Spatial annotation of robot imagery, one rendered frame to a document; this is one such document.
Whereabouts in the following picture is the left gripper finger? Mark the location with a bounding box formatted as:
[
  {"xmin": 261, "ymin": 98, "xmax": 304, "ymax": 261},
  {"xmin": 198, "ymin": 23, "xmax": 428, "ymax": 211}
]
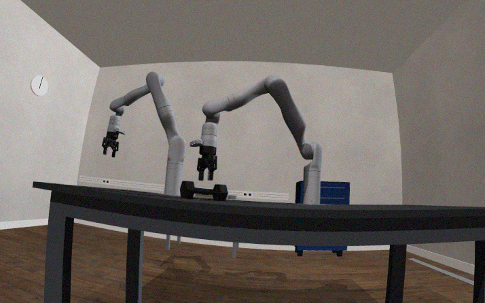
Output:
[
  {"xmin": 204, "ymin": 155, "xmax": 217, "ymax": 181},
  {"xmin": 197, "ymin": 158, "xmax": 206, "ymax": 181}
]

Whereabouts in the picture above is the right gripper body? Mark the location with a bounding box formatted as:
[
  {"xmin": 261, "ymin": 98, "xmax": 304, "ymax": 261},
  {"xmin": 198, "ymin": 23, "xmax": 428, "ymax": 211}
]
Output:
[{"xmin": 106, "ymin": 132, "xmax": 119, "ymax": 147}]

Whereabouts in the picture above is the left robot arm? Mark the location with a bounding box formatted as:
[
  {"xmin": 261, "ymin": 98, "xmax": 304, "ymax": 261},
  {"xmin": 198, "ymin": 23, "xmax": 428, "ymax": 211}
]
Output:
[{"xmin": 190, "ymin": 74, "xmax": 322, "ymax": 204}]

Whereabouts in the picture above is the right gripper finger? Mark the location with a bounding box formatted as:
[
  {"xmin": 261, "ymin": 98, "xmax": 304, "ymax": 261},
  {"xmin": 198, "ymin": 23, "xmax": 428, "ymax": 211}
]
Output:
[
  {"xmin": 112, "ymin": 142, "xmax": 119, "ymax": 158},
  {"xmin": 102, "ymin": 137, "xmax": 113, "ymax": 155}
]

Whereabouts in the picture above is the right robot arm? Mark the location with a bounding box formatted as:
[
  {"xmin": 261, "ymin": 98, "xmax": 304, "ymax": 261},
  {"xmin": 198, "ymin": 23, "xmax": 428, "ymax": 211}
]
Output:
[{"xmin": 107, "ymin": 71, "xmax": 186, "ymax": 196}]

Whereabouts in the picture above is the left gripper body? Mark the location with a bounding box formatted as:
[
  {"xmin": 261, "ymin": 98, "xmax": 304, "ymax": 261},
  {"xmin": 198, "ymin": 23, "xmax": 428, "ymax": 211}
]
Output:
[{"xmin": 199, "ymin": 145, "xmax": 217, "ymax": 167}]

